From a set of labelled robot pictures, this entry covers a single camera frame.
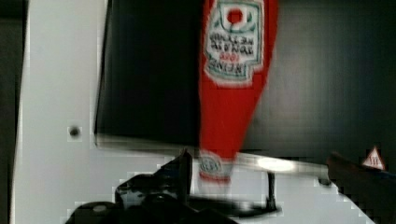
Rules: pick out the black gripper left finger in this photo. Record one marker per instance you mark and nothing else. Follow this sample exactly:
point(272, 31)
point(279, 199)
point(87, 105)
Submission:
point(165, 192)

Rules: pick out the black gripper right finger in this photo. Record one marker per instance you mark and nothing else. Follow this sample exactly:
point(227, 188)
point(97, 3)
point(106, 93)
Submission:
point(371, 189)

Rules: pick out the red ketchup bottle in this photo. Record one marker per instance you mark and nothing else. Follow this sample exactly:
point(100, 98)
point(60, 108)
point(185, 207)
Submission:
point(238, 38)

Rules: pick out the black toaster oven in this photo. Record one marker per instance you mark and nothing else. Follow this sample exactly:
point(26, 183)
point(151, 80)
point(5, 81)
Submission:
point(330, 86)

